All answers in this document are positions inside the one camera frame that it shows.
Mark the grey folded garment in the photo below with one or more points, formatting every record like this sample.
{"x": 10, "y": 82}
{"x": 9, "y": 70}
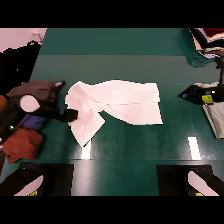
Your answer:
{"x": 216, "y": 118}

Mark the heap of clothes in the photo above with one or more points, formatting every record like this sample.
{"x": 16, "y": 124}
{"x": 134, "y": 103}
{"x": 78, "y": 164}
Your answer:
{"x": 208, "y": 48}

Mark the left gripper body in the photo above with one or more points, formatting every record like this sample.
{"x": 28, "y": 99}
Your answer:
{"x": 69, "y": 115}

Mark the grey-brown garment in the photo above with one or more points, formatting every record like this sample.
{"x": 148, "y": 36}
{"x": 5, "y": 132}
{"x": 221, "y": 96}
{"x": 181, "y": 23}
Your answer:
{"x": 37, "y": 88}

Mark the white shirt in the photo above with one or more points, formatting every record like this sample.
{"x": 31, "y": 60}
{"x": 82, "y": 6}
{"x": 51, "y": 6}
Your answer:
{"x": 130, "y": 100}

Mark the red garment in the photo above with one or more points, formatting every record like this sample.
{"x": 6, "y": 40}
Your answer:
{"x": 215, "y": 31}

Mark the tan garment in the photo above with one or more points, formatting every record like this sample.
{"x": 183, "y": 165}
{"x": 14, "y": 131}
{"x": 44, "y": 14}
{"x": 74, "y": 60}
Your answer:
{"x": 2, "y": 103}

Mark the purple garment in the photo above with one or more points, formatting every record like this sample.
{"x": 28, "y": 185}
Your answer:
{"x": 33, "y": 121}

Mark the black garment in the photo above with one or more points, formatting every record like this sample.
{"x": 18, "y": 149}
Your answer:
{"x": 18, "y": 66}

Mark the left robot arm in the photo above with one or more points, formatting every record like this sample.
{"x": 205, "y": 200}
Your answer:
{"x": 30, "y": 103}

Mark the rust-red garment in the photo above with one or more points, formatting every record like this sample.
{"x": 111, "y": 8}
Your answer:
{"x": 23, "y": 143}

